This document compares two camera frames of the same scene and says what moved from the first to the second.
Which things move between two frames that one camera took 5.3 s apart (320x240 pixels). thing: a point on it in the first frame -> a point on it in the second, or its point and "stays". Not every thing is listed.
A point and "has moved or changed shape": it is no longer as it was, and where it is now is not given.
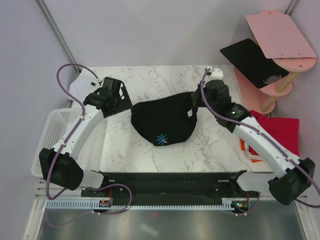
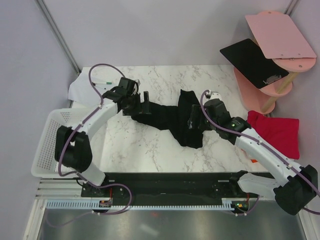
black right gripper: x=196 y=97 -> x=197 y=112
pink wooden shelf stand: x=287 y=46 stays
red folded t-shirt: x=286 y=130 stays
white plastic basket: x=59 y=122 stays
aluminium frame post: x=55 y=29 stays
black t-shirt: x=166 y=120 has moved or changed shape
